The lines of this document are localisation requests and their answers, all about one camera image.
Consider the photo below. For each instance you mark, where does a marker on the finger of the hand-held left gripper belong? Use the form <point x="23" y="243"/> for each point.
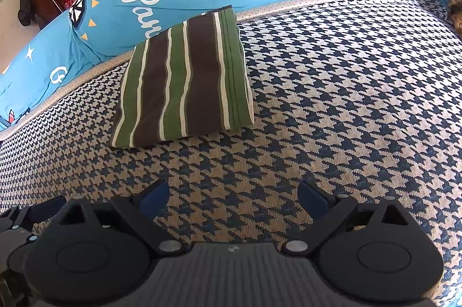
<point x="45" y="211"/>

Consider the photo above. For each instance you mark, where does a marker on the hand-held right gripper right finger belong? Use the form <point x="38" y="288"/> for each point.
<point x="313" y="199"/>

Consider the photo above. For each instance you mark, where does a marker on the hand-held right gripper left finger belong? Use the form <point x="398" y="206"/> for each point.
<point x="155" y="199"/>

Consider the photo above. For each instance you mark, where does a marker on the houndstooth sofa cover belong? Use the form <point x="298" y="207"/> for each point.
<point x="343" y="94"/>

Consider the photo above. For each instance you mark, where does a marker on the green brown striped t-shirt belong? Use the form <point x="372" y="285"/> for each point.
<point x="187" y="83"/>

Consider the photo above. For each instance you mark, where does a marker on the brown wooden chair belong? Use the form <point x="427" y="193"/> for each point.
<point x="48" y="5"/>

